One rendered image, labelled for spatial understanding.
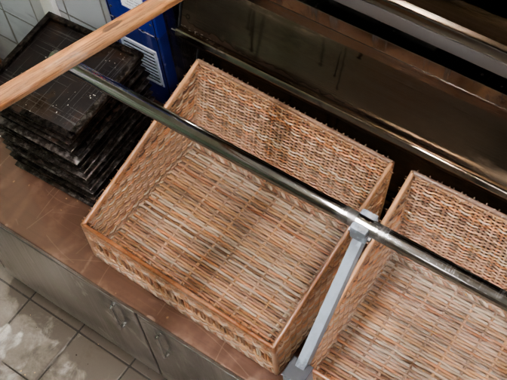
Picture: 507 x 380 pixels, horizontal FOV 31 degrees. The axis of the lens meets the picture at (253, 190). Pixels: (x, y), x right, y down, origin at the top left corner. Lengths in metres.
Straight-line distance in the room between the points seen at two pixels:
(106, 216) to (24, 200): 0.29
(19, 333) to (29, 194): 0.62
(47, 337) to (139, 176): 0.81
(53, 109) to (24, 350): 0.97
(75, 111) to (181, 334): 0.56
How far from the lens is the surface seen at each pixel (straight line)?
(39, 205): 2.42
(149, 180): 2.31
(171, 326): 2.18
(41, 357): 2.87
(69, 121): 2.13
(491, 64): 1.48
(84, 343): 2.86
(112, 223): 2.27
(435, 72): 1.81
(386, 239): 1.58
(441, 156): 1.94
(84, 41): 1.42
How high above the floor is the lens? 2.55
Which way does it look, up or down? 58 degrees down
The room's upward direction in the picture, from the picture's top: 8 degrees counter-clockwise
